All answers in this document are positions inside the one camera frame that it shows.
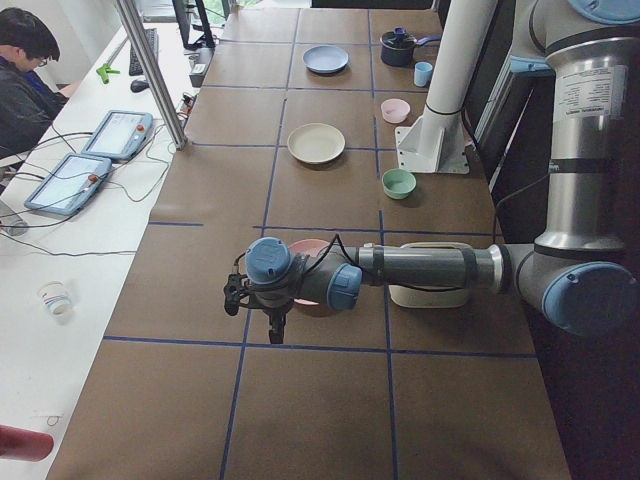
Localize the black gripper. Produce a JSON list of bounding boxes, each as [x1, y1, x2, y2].
[[255, 292, 291, 344]]

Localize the pink plate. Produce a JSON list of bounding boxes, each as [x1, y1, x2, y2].
[[289, 239, 329, 306]]

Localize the blue plate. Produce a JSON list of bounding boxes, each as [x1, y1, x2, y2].
[[302, 45, 349, 75]]

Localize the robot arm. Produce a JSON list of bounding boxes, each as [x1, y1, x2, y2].
[[224, 1, 639, 344]]

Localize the cream toaster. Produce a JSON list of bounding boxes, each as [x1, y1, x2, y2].
[[388, 240, 472, 309]]

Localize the green bowl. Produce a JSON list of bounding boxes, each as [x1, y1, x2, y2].
[[381, 168, 417, 200]]

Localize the cream plate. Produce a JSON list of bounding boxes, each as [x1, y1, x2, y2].
[[287, 123, 346, 164]]

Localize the paper cup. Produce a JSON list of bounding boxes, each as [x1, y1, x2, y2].
[[37, 281, 73, 323]]

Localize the pink bowl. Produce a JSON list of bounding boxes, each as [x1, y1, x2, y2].
[[380, 98, 411, 124]]

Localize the upper teach pendant tablet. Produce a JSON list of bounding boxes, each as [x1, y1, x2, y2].
[[82, 110, 153, 161]]

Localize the teach pendant tablet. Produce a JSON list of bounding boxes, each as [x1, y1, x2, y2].
[[24, 153, 112, 217], [82, 110, 153, 161]]

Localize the lower teach pendant tablet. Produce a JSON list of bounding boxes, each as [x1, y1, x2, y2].
[[24, 153, 112, 217]]

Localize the red cylinder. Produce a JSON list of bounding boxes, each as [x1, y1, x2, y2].
[[0, 425, 54, 462]]

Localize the light blue cup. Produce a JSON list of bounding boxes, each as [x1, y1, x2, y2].
[[413, 61, 433, 87]]

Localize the black keyboard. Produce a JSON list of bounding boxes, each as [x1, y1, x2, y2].
[[128, 27, 160, 77]]

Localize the dark blue pot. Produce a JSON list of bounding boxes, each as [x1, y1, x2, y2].
[[380, 27, 442, 67]]

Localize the seated person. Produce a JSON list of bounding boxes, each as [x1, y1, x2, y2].
[[1, 7, 68, 158]]

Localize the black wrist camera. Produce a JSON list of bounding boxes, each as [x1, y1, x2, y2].
[[223, 273, 247, 316]]

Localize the white camera post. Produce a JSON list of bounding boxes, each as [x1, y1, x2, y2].
[[395, 0, 497, 174]]

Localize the aluminium frame post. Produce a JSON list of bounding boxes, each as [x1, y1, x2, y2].
[[116, 0, 187, 151]]

